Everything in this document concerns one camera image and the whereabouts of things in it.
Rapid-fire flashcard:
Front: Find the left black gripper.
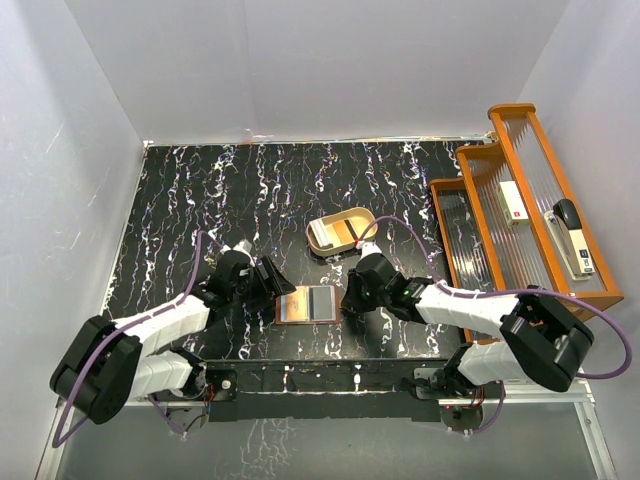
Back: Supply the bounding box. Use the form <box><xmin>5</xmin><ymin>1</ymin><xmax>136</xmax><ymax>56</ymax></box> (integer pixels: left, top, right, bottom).
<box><xmin>229</xmin><ymin>256</ymin><xmax>295</xmax><ymax>312</ymax></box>

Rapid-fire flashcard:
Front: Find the brown leather card holder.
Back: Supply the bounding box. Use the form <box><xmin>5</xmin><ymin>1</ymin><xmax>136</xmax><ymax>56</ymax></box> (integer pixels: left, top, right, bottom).
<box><xmin>275</xmin><ymin>285</ymin><xmax>340</xmax><ymax>326</ymax></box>

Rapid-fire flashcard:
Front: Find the stack of credit cards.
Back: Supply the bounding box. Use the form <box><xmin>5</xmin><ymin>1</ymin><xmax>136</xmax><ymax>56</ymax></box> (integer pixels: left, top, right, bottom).
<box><xmin>309</xmin><ymin>219</ymin><xmax>334</xmax><ymax>249</ymax></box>

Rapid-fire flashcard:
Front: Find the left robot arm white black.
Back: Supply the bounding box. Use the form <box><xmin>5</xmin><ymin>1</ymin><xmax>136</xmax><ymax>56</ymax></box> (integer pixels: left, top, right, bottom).
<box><xmin>49</xmin><ymin>247</ymin><xmax>296</xmax><ymax>425</ymax></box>

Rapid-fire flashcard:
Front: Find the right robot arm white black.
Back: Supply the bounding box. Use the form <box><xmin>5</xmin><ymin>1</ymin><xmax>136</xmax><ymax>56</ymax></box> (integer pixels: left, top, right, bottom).
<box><xmin>341</xmin><ymin>253</ymin><xmax>594</xmax><ymax>397</ymax></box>

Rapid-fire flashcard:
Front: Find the beige oval tray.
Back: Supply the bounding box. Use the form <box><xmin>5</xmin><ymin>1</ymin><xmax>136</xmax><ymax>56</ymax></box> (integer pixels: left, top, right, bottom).
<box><xmin>306</xmin><ymin>207</ymin><xmax>375</xmax><ymax>258</ymax></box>

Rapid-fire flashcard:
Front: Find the orange wooden tiered shelf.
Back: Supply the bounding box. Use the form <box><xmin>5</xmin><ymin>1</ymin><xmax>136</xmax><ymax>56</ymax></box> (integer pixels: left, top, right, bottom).
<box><xmin>430</xmin><ymin>103</ymin><xmax>624</xmax><ymax>310</ymax></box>

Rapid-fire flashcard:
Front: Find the white staple box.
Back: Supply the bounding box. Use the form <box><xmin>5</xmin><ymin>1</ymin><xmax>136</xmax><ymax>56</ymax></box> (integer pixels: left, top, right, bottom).
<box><xmin>496</xmin><ymin>180</ymin><xmax>530</xmax><ymax>227</ymax></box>

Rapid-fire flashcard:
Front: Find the black beige stapler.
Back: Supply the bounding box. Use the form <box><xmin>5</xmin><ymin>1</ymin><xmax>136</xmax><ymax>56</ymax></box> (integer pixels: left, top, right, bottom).
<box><xmin>543</xmin><ymin>198</ymin><xmax>595</xmax><ymax>281</ymax></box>

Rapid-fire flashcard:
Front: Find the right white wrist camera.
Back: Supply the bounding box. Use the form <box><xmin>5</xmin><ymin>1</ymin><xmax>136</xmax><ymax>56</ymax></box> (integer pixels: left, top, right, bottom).
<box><xmin>355</xmin><ymin>240</ymin><xmax>381</xmax><ymax>258</ymax></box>

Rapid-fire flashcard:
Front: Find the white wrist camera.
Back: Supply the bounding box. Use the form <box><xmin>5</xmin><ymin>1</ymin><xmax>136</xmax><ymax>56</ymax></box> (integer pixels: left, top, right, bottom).
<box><xmin>355</xmin><ymin>240</ymin><xmax>381</xmax><ymax>258</ymax></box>
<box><xmin>233</xmin><ymin>239</ymin><xmax>252</xmax><ymax>259</ymax></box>

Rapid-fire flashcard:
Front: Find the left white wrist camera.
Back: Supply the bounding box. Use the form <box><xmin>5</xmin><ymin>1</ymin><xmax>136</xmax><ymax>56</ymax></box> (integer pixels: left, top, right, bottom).
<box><xmin>233</xmin><ymin>239</ymin><xmax>252</xmax><ymax>259</ymax></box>

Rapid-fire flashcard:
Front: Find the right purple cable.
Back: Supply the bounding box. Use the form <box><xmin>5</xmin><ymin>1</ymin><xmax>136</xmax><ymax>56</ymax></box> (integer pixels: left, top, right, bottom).
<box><xmin>353</xmin><ymin>215</ymin><xmax>633</xmax><ymax>436</ymax></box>

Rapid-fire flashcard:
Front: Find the purple cable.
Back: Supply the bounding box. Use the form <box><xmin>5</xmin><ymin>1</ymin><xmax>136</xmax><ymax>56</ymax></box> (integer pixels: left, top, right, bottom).
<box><xmin>50</xmin><ymin>229</ymin><xmax>226</xmax><ymax>449</ymax></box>
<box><xmin>353</xmin><ymin>215</ymin><xmax>633</xmax><ymax>436</ymax></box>

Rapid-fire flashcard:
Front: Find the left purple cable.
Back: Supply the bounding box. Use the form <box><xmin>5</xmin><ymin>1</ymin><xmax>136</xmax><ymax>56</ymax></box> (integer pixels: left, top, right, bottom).
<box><xmin>50</xmin><ymin>229</ymin><xmax>226</xmax><ymax>449</ymax></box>

